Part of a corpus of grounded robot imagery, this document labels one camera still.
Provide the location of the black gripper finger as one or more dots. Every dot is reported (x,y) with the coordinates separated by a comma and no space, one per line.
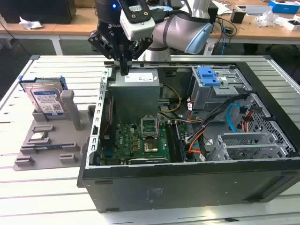
(143,48)
(100,42)

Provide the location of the hard disk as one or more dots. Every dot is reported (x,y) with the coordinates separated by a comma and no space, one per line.
(44,98)

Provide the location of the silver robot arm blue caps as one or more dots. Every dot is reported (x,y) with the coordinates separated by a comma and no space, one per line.
(173,30)

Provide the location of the grey power supply unit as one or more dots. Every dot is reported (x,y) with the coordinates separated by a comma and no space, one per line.
(133,93)

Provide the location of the white power strip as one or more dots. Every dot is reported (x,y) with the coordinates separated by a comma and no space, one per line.
(209,49)

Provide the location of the blue plastic drive latch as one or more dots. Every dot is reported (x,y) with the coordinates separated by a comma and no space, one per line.
(207,77)

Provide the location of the large black box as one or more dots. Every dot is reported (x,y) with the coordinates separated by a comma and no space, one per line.
(35,11)

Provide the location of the crumpled white paper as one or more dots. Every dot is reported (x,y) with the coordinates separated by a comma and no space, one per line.
(29,23)

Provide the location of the metal drive cage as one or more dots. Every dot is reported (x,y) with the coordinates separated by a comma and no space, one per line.
(206,98)

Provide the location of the white paper sheets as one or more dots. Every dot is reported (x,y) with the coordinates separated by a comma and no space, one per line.
(221,8)

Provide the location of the green motherboard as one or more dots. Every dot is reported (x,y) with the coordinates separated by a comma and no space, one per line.
(126,140)

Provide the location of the black RAM slot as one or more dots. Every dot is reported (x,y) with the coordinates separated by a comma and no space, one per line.
(172,140)

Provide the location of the CPU socket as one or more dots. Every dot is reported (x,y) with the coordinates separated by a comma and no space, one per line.
(151,146)

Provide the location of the small black container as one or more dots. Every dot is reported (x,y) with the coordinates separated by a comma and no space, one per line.
(237,17)

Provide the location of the installed RAM stick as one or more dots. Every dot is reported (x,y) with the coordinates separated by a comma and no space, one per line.
(181,143)

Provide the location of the grey parts rack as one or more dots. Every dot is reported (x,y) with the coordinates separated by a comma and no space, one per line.
(56,138)

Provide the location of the silver CPU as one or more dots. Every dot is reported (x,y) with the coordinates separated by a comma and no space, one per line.
(39,136)

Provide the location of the black graphics card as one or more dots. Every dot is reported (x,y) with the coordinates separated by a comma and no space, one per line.
(147,160)

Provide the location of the RAM stick blue label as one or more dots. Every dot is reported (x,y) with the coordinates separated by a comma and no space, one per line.
(50,147)

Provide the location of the flat grey box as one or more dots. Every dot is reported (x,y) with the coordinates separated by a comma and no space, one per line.
(257,9)

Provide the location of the crumpled clear plastic bag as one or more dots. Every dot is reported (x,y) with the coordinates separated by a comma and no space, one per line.
(264,18)

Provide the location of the black open PC case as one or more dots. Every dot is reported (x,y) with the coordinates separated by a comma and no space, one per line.
(164,187)

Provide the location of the blue cardboard box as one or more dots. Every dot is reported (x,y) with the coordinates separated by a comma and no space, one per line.
(284,7)

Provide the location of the white box black inlay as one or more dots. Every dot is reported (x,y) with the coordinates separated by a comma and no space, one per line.
(291,24)

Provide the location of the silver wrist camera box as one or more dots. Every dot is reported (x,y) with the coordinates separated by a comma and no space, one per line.
(140,29)

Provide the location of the wooden desk white frame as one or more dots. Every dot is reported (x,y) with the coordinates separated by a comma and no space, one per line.
(47,28)
(79,25)

